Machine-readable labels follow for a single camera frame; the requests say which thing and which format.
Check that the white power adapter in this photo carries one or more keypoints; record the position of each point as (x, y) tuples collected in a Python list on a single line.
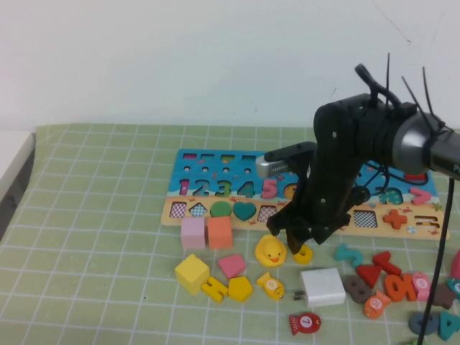
[(321, 287)]

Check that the yellow rubber duck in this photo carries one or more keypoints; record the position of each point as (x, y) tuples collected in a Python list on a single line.
[(269, 249)]

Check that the teal heart piece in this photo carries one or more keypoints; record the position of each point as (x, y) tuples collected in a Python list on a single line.
[(244, 211)]

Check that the pink rounded toy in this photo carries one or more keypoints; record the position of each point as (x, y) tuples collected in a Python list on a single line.
[(457, 264)]

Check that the orange number ten piece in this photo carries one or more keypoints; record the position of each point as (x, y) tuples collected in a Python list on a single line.
[(409, 287)]

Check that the teal number two piece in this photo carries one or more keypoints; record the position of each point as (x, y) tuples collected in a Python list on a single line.
[(355, 259)]

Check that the red number seven piece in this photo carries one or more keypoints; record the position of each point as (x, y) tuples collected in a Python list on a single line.
[(390, 267)]

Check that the yellow pentagon piece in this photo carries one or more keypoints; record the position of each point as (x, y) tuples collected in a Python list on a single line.
[(240, 289)]

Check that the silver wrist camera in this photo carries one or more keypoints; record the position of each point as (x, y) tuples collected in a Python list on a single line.
[(267, 167)]

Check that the black zip tie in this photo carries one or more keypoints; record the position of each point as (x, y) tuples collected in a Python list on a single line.
[(428, 93), (409, 92), (388, 72)]

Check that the brown star piece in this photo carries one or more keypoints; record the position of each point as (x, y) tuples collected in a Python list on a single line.
[(445, 296)]

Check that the green circle piece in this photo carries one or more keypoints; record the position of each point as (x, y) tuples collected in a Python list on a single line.
[(220, 209)]

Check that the yellow number six piece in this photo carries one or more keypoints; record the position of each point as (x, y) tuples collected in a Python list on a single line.
[(308, 251)]

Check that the teal number four piece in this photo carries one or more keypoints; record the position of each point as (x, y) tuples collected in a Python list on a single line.
[(445, 328)]

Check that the green checkered tablecloth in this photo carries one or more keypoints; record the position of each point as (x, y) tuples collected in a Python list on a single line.
[(90, 215)]

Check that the white side table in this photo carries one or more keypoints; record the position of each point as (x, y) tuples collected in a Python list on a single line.
[(10, 151)]

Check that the pink greater-than sign piece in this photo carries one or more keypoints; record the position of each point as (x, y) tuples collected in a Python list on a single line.
[(423, 196)]

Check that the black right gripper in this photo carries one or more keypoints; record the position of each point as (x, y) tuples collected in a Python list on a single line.
[(323, 201)]

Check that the blue wooden puzzle board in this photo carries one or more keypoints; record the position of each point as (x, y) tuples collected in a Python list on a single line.
[(235, 172)]

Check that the orange fish number ten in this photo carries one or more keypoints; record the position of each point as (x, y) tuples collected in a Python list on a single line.
[(375, 303)]

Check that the red fish number seven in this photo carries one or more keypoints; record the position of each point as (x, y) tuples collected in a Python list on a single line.
[(305, 321)]

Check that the red triangle piece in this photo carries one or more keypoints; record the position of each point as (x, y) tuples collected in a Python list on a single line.
[(368, 275)]

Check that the orange plus sign piece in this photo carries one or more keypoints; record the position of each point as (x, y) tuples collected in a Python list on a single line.
[(394, 218)]

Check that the gray number nine piece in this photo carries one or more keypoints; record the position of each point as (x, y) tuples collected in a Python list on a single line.
[(413, 323)]

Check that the pink number five piece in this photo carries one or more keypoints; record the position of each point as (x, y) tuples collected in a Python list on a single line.
[(266, 185)]

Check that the orange wooden cube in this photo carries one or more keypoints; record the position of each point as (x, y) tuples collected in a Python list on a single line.
[(219, 233)]

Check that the yellow wooden fish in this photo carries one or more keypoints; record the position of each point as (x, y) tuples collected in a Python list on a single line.
[(270, 285)]

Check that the pink trapezoid piece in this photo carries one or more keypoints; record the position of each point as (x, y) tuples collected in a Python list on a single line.
[(231, 266)]

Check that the red minus sign piece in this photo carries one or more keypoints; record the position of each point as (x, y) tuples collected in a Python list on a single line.
[(415, 177)]

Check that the teal wooden fish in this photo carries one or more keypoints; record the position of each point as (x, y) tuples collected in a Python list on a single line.
[(455, 287)]

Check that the brown number eight piece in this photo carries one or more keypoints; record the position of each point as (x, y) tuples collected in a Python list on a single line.
[(356, 288)]

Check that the pink wooden cube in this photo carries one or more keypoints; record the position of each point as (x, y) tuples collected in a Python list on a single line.
[(193, 233)]

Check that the pink fish number five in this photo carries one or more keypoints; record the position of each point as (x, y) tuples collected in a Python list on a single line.
[(422, 284)]

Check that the yellow letter H piece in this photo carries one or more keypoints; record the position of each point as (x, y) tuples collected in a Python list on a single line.
[(215, 290)]

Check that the green wooden piece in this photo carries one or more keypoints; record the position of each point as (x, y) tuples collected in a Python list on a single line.
[(411, 342)]

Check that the yellow wooden cube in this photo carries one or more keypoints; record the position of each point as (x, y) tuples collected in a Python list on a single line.
[(192, 275)]

